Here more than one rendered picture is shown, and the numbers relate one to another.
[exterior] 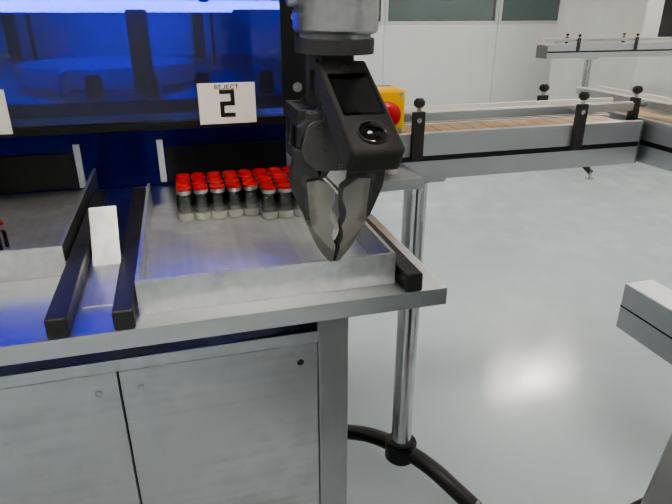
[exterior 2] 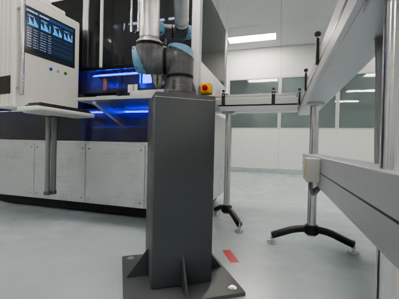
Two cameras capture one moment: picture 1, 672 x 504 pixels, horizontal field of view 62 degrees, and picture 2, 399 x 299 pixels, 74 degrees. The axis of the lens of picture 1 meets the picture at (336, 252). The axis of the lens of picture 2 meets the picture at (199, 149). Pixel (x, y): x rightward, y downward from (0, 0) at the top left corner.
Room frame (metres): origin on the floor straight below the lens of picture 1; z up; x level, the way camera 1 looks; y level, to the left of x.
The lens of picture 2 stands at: (-0.66, -1.07, 0.58)
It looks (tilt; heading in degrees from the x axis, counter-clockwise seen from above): 1 degrees down; 33
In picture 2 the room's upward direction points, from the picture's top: 1 degrees clockwise
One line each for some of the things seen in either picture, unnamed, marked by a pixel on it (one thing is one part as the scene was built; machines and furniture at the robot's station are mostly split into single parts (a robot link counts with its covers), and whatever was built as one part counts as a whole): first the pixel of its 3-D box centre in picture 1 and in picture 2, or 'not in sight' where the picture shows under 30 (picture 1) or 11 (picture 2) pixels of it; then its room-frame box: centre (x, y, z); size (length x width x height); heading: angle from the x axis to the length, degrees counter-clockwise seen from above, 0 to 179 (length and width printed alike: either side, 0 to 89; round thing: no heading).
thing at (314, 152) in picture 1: (330, 105); not in sight; (0.54, 0.00, 1.07); 0.09 x 0.08 x 0.12; 16
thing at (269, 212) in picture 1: (269, 202); not in sight; (0.74, 0.09, 0.90); 0.02 x 0.02 x 0.05
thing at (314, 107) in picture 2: not in sight; (313, 169); (0.98, -0.80, 0.46); 0.09 x 0.09 x 0.77; 16
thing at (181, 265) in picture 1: (251, 225); (160, 97); (0.67, 0.11, 0.90); 0.34 x 0.26 x 0.04; 15
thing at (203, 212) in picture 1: (243, 199); not in sight; (0.76, 0.13, 0.91); 0.18 x 0.02 x 0.05; 105
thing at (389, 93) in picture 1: (377, 110); (206, 89); (0.96, -0.07, 1.00); 0.08 x 0.07 x 0.07; 16
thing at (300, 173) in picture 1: (314, 175); not in sight; (0.52, 0.02, 1.01); 0.05 x 0.02 x 0.09; 106
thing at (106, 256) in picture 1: (100, 252); not in sight; (0.56, 0.25, 0.91); 0.14 x 0.03 x 0.06; 16
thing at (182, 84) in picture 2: not in sight; (180, 87); (0.27, -0.35, 0.84); 0.15 x 0.15 x 0.10
